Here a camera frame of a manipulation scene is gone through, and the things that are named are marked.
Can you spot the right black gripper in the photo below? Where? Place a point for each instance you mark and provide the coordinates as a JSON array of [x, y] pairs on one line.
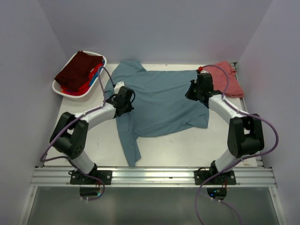
[[189, 95]]

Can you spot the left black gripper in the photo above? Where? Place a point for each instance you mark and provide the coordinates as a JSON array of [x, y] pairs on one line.
[[129, 108]]

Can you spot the blue t shirt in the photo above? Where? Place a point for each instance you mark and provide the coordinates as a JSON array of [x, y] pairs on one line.
[[160, 105]]

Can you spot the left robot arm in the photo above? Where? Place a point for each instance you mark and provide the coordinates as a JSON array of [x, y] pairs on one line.
[[70, 134]]

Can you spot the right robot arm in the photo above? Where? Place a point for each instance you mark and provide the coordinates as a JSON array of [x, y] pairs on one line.
[[245, 133]]

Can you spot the red and blue clothes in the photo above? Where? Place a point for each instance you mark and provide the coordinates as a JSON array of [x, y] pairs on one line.
[[85, 87]]

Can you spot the dark red t shirt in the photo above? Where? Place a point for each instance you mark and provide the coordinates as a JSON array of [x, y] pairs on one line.
[[76, 72]]

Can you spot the white laundry basket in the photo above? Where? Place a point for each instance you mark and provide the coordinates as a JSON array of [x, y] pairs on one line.
[[56, 87]]

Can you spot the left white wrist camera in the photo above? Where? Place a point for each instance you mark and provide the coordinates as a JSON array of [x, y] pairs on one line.
[[118, 86]]

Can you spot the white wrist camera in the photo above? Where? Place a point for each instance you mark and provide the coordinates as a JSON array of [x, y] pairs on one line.
[[200, 70], [118, 86]]

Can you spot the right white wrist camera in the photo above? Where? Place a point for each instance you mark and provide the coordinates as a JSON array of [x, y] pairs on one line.
[[200, 70]]

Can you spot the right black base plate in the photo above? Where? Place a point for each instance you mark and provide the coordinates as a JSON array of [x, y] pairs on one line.
[[204, 178]]

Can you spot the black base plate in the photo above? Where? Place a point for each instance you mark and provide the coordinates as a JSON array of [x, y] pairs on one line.
[[78, 178], [204, 178]]

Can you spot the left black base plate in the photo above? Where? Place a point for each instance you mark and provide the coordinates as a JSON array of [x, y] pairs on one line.
[[78, 178]]

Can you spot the aluminium mounting rail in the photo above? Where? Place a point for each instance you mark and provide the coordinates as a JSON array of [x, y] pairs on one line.
[[59, 176]]

